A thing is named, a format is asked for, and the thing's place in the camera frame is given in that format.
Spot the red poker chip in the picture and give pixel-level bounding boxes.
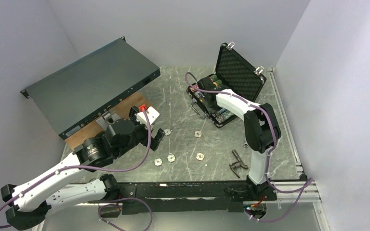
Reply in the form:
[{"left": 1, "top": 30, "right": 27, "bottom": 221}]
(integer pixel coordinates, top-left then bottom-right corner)
[
  {"left": 194, "top": 130, "right": 202, "bottom": 138},
  {"left": 196, "top": 153, "right": 204, "bottom": 161}
]

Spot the red poker chip lower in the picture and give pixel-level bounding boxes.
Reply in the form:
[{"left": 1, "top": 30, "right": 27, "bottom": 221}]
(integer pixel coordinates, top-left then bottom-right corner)
[{"left": 196, "top": 153, "right": 204, "bottom": 161}]

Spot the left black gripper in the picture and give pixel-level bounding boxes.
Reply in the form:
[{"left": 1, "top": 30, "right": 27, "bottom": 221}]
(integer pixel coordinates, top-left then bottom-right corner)
[{"left": 115, "top": 106, "right": 165, "bottom": 157}]

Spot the grey poker chip far left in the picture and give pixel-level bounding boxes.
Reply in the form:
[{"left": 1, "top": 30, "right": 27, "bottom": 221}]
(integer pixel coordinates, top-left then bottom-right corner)
[{"left": 164, "top": 128, "right": 171, "bottom": 136}]

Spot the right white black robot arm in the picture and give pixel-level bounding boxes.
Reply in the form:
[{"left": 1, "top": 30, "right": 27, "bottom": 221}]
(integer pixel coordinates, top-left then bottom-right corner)
[{"left": 190, "top": 77, "right": 281, "bottom": 200}]

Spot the black poker chip case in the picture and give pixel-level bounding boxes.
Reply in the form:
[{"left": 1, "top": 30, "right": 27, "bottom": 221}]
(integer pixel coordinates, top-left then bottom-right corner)
[{"left": 186, "top": 42, "right": 266, "bottom": 128}]

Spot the blue poker chip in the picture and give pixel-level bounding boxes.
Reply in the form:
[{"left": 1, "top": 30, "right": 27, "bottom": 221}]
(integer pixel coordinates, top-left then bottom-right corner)
[
  {"left": 167, "top": 154, "right": 176, "bottom": 163},
  {"left": 154, "top": 158, "right": 163, "bottom": 167}
]

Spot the red poker chip upper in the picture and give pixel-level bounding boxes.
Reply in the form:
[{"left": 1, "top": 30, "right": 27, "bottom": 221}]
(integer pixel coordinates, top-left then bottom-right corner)
[{"left": 194, "top": 130, "right": 202, "bottom": 138}]

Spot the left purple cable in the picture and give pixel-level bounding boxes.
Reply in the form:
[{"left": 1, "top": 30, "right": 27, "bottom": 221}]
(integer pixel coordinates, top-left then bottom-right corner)
[{"left": 0, "top": 108, "right": 153, "bottom": 229}]

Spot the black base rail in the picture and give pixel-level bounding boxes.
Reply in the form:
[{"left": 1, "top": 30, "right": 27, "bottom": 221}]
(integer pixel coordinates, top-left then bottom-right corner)
[{"left": 66, "top": 180, "right": 320, "bottom": 218}]

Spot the wooden board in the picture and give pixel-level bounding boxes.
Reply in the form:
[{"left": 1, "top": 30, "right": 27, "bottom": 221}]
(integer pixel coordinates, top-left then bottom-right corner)
[{"left": 65, "top": 92, "right": 152, "bottom": 150}]

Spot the dark grey rack server chassis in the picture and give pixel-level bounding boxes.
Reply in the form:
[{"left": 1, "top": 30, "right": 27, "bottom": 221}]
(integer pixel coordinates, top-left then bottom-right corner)
[{"left": 21, "top": 37, "right": 160, "bottom": 140}]

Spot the blue poker chip right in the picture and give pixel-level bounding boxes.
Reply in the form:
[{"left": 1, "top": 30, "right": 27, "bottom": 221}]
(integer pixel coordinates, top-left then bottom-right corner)
[{"left": 167, "top": 154, "right": 176, "bottom": 163}]

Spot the blue poker chip left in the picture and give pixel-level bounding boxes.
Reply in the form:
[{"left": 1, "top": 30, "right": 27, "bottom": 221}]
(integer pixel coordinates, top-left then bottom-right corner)
[{"left": 154, "top": 158, "right": 163, "bottom": 167}]

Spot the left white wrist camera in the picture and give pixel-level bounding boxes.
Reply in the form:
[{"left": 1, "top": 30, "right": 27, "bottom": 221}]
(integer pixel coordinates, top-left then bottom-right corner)
[{"left": 136, "top": 104, "right": 160, "bottom": 127}]

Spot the silver metal bracket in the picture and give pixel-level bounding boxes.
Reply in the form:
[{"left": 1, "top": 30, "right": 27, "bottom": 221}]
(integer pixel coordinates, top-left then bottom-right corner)
[{"left": 96, "top": 111, "right": 119, "bottom": 130}]

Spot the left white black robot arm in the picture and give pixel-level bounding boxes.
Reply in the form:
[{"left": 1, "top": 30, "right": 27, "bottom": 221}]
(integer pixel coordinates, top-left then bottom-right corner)
[{"left": 0, "top": 119, "right": 165, "bottom": 231}]

